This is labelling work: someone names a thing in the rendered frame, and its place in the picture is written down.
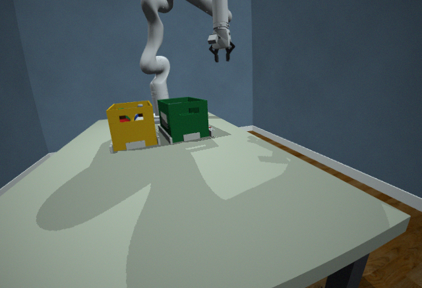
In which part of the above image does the green divided crate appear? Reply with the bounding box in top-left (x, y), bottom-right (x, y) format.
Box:
top-left (158, 97), bottom-right (209, 143)

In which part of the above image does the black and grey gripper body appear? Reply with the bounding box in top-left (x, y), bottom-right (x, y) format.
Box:
top-left (212, 28), bottom-right (231, 50)

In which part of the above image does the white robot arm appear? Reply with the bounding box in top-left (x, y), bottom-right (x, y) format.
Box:
top-left (140, 0), bottom-right (232, 119)

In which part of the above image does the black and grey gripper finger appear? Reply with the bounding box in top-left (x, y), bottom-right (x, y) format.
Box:
top-left (209, 45), bottom-right (219, 63)
top-left (226, 42), bottom-right (235, 61)

